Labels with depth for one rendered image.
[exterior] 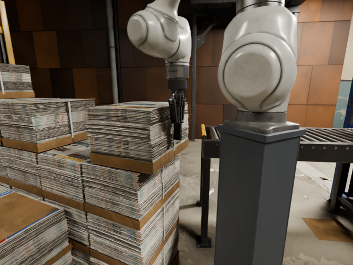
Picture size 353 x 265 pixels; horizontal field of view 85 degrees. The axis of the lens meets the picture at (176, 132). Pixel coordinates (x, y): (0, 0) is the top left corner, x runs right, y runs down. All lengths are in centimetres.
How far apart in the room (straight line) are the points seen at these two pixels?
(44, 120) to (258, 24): 97
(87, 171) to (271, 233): 72
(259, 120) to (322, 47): 448
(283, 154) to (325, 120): 452
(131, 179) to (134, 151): 11
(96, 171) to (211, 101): 377
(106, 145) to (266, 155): 54
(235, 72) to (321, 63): 467
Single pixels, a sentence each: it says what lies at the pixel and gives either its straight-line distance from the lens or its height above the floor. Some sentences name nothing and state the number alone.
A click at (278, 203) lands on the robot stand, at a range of 78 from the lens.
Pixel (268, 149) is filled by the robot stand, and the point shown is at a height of 95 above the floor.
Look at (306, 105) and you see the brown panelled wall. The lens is 496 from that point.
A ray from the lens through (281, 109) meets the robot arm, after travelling 67.
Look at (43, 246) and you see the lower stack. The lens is 109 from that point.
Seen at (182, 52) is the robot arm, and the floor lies 125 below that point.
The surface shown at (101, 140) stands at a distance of 78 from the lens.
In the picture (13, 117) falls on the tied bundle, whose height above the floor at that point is 99.
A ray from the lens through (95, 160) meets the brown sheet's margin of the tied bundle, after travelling 83.
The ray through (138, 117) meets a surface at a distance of 66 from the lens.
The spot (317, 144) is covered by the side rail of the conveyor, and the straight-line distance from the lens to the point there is 147.
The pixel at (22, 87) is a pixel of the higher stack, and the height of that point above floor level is 114.
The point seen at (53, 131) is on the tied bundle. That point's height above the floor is 92.
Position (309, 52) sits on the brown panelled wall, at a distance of 496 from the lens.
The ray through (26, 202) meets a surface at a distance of 121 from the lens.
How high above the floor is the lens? 113
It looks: 13 degrees down
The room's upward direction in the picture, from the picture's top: straight up
